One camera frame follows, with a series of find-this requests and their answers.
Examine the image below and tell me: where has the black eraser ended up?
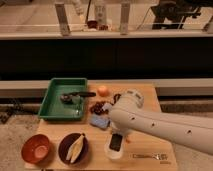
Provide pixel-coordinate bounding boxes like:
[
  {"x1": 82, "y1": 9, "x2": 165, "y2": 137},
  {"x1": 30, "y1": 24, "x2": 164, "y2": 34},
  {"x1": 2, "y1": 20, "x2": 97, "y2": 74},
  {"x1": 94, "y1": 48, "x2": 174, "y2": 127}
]
[{"x1": 109, "y1": 134, "x2": 123, "y2": 151}]

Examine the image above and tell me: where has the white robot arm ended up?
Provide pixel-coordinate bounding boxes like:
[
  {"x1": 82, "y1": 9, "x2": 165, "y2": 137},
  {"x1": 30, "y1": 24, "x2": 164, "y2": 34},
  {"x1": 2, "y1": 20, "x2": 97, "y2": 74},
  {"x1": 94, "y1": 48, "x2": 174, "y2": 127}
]
[{"x1": 109, "y1": 89, "x2": 213, "y2": 155}]

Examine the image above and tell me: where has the white paper cup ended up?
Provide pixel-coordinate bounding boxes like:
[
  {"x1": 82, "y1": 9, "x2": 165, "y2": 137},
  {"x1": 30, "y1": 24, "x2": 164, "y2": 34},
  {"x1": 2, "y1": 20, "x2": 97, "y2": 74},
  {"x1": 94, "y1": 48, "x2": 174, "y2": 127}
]
[{"x1": 104, "y1": 133, "x2": 123, "y2": 160}]

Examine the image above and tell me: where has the orange ball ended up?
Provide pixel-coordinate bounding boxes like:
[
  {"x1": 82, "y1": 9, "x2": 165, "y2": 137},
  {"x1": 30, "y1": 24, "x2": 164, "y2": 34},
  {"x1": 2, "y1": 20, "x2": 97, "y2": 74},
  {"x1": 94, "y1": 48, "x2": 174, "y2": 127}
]
[{"x1": 97, "y1": 86, "x2": 109, "y2": 97}]

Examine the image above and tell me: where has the dark red grape bunch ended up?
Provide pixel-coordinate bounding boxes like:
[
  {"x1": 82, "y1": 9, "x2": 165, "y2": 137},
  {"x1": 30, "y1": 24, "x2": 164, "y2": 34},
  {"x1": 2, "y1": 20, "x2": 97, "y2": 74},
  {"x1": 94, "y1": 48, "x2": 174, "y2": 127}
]
[{"x1": 90, "y1": 101, "x2": 108, "y2": 115}]

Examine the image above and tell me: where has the blue sponge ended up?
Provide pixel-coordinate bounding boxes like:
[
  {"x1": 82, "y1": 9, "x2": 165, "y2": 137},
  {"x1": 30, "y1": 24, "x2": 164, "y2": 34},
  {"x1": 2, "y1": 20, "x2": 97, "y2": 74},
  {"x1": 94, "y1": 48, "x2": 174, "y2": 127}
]
[{"x1": 89, "y1": 114, "x2": 109, "y2": 130}]

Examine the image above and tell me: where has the green plastic tray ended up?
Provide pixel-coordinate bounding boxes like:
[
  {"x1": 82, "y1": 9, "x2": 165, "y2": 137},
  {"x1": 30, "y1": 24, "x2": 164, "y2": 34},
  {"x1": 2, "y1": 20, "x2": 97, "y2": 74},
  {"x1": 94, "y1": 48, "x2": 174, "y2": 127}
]
[{"x1": 38, "y1": 78, "x2": 87, "y2": 121}]

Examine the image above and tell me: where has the wooden board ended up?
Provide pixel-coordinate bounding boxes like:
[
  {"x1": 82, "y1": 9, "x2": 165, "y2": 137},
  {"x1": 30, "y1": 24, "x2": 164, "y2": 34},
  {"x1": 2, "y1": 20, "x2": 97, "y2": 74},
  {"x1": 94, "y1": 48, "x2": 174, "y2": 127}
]
[{"x1": 24, "y1": 82, "x2": 179, "y2": 171}]

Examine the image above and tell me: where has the peeled banana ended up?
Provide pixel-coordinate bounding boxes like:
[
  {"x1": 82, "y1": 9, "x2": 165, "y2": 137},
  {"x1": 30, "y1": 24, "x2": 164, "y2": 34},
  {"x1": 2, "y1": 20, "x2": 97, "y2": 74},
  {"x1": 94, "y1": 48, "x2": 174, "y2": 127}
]
[{"x1": 66, "y1": 134, "x2": 85, "y2": 164}]

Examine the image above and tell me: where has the dark brown bowl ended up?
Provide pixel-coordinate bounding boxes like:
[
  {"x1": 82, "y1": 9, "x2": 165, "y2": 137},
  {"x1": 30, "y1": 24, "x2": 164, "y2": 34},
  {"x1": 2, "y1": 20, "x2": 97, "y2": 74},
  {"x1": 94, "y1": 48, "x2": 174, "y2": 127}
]
[{"x1": 58, "y1": 133, "x2": 89, "y2": 166}]

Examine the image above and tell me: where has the silver fork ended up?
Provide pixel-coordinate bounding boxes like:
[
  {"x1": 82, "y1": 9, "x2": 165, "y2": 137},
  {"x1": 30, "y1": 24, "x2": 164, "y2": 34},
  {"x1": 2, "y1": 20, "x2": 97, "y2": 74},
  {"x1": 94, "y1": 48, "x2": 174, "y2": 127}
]
[{"x1": 133, "y1": 154, "x2": 168, "y2": 160}]

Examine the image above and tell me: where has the orange red bowl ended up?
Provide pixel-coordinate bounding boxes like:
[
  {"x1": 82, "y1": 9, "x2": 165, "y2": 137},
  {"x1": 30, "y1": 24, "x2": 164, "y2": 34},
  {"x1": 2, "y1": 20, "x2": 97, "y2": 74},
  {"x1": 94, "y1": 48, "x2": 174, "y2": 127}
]
[{"x1": 21, "y1": 134, "x2": 50, "y2": 164}]

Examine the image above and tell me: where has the black handled scoop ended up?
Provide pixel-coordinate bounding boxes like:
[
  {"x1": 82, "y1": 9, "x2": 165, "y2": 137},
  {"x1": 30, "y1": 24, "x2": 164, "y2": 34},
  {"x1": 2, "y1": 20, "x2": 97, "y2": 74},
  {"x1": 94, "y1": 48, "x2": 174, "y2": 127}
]
[{"x1": 60, "y1": 92, "x2": 96, "y2": 104}]

